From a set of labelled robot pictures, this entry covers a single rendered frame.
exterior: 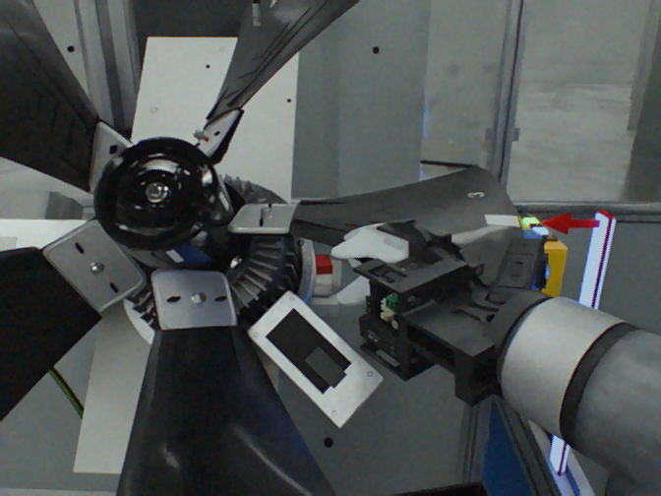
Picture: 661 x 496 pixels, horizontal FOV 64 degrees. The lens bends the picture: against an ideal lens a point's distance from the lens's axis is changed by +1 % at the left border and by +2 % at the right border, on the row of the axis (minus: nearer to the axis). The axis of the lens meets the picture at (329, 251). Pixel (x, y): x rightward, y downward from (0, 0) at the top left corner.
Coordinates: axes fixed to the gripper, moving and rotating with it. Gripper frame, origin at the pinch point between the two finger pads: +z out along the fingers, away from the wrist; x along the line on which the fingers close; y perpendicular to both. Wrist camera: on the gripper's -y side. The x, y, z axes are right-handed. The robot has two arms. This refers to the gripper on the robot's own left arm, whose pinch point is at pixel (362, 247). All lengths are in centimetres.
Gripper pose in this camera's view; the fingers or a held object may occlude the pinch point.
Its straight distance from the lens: 49.1
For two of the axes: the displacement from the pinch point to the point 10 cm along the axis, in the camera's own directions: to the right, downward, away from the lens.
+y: -8.2, 3.0, -4.8
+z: -5.6, -2.9, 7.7
